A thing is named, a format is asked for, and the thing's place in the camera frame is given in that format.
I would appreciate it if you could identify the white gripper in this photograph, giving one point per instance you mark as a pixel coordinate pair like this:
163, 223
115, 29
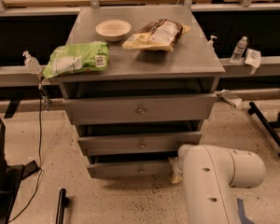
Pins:
181, 155

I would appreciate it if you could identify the grey bottom drawer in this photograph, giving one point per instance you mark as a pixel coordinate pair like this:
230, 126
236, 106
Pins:
134, 168

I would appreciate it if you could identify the grey drawer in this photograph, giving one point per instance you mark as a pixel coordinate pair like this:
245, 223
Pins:
136, 143
139, 109
134, 168

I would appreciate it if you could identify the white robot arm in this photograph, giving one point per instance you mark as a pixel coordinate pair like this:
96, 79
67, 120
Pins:
209, 174

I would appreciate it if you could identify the grey middle drawer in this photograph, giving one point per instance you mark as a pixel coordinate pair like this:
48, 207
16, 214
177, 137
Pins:
136, 143

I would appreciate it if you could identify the grey top drawer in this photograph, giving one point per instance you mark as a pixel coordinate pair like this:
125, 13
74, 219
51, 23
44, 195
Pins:
139, 109

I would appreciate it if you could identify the grey drawer cabinet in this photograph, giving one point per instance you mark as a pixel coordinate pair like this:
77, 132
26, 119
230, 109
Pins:
191, 68

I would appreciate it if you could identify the folded cloth on ledge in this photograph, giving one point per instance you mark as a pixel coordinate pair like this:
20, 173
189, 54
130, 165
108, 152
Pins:
230, 98

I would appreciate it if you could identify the black tube on floor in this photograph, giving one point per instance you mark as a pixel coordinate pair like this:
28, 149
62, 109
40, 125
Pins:
63, 201

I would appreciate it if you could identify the black stand base right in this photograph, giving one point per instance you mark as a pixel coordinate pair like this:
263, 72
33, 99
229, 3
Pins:
270, 126

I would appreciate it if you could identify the small white pump bottle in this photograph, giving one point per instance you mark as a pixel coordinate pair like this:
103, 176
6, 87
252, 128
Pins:
211, 41

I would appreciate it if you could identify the brown yellow snack bag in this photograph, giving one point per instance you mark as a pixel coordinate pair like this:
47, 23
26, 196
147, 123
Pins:
158, 35

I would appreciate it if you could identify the white wipes packet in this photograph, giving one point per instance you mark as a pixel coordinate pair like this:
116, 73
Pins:
253, 57

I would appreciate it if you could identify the green chip bag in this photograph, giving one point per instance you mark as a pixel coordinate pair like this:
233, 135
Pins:
77, 58

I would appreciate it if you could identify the clear water bottle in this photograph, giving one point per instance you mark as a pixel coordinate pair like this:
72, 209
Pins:
239, 50

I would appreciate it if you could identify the white paper bowl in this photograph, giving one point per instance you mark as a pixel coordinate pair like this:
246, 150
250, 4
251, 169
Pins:
113, 30

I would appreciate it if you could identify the black monitor stand left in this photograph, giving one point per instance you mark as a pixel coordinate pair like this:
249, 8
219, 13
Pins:
11, 177

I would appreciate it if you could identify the clear sanitizer pump bottle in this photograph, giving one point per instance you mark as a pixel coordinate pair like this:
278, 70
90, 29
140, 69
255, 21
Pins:
31, 63

